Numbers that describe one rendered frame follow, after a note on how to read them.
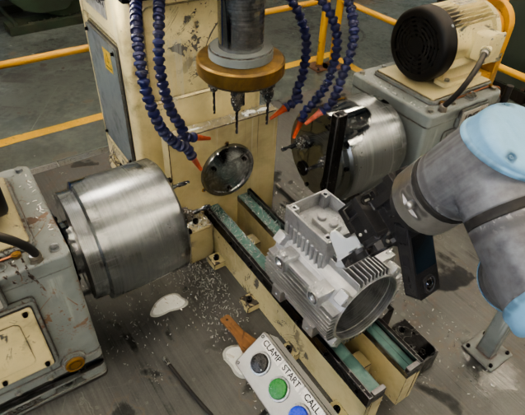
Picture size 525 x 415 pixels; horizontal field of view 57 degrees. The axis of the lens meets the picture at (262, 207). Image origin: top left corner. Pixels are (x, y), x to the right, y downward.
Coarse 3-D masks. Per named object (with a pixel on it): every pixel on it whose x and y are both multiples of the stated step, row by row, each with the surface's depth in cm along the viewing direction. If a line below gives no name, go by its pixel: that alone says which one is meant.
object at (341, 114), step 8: (336, 112) 98; (344, 112) 98; (336, 120) 97; (344, 120) 98; (336, 128) 98; (344, 128) 99; (336, 136) 99; (344, 136) 101; (328, 144) 102; (336, 144) 101; (328, 152) 103; (336, 152) 103; (328, 160) 104; (336, 160) 104; (328, 168) 105; (336, 168) 106; (328, 176) 106; (336, 176) 108; (328, 184) 108
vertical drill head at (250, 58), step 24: (240, 0) 85; (264, 0) 88; (240, 24) 88; (264, 24) 92; (216, 48) 94; (240, 48) 91; (264, 48) 94; (216, 72) 91; (240, 72) 91; (264, 72) 91; (240, 96) 94; (264, 96) 99
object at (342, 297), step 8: (280, 232) 93; (280, 240) 93; (392, 264) 88; (392, 272) 87; (400, 272) 89; (336, 296) 83; (344, 296) 82; (352, 296) 83; (344, 304) 82; (384, 312) 96; (336, 344) 91
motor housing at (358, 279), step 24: (288, 240) 94; (288, 264) 90; (312, 264) 89; (360, 264) 86; (384, 264) 86; (288, 288) 92; (336, 288) 85; (360, 288) 83; (384, 288) 95; (312, 312) 88; (336, 312) 84; (360, 312) 97; (336, 336) 88
